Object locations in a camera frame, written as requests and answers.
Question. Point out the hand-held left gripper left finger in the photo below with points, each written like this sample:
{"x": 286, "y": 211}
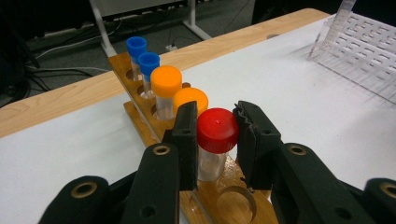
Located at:
{"x": 162, "y": 186}

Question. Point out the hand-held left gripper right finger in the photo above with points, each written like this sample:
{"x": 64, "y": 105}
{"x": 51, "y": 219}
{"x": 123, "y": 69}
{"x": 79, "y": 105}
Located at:
{"x": 299, "y": 186}

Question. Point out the red-capped clear tube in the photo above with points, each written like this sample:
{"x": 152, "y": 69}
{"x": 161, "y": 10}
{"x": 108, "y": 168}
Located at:
{"x": 217, "y": 130}

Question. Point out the orange-capped clear tube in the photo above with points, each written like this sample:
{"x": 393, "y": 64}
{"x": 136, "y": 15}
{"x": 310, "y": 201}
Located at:
{"x": 166, "y": 81}
{"x": 194, "y": 96}

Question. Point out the blue-capped clear tube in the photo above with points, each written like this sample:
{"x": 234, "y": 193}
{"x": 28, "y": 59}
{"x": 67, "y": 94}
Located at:
{"x": 148, "y": 62}
{"x": 136, "y": 46}

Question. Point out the wooden test tube rack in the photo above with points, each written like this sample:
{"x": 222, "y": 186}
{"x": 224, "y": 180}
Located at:
{"x": 124, "y": 67}

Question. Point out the clear plastic tube rack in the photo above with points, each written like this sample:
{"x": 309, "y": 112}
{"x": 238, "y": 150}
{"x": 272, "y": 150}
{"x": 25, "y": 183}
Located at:
{"x": 358, "y": 46}

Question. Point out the white table mat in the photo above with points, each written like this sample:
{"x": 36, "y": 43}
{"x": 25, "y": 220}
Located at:
{"x": 295, "y": 102}

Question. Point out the wooden table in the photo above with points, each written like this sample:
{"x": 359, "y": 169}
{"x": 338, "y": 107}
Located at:
{"x": 62, "y": 102}

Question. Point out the white plug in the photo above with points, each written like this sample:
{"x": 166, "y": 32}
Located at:
{"x": 171, "y": 48}

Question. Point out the white metal stand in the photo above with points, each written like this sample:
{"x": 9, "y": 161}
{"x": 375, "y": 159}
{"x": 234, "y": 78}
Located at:
{"x": 193, "y": 21}

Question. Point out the grey panel on stand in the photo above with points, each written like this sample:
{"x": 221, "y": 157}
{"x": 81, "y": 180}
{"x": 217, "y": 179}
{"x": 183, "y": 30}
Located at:
{"x": 130, "y": 6}

